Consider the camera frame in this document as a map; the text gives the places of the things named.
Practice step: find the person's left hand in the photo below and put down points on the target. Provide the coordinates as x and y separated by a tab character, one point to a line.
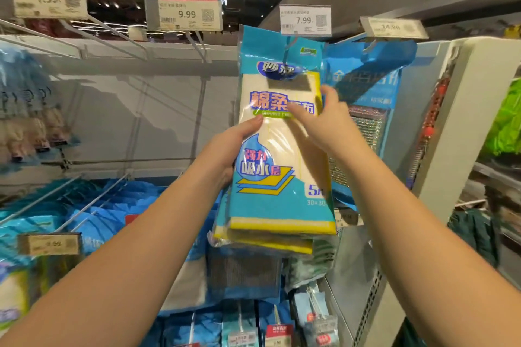
232	147

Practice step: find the person's right hand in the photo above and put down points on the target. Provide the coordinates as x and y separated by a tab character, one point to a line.
334	131

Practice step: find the hung scouring pad packet bunch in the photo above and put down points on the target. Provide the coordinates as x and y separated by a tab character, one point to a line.
370	90

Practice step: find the teal yellow cloth pack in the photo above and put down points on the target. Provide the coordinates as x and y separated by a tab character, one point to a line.
277	188
260	241

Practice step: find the blue steel-cloth packets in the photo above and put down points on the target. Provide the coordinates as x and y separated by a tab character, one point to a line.
244	273

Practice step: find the blue antibacterial cloth packets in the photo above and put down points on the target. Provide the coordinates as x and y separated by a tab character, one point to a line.
24	233

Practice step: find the person's right forearm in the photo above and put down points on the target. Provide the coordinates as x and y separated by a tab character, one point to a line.
431	253

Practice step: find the yellowish price tag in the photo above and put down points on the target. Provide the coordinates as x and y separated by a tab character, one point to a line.
49	245
348	217

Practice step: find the hanging red clip strip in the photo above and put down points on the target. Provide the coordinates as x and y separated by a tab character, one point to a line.
431	115

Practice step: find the metal peg hook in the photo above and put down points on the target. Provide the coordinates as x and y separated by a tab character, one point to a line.
41	200
195	40
94	203
49	40

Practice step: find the clear grey price tag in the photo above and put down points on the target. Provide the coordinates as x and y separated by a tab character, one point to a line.
395	29

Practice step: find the clear packets with green print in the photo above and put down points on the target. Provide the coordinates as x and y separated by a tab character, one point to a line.
309	261

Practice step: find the hanging bright green bags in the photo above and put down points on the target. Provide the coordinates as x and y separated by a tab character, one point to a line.
506	123

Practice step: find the dark green goods pile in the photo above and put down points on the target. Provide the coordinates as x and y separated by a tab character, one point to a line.
476	229

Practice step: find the striped sponge packets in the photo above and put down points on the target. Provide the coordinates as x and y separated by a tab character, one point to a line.
203	330

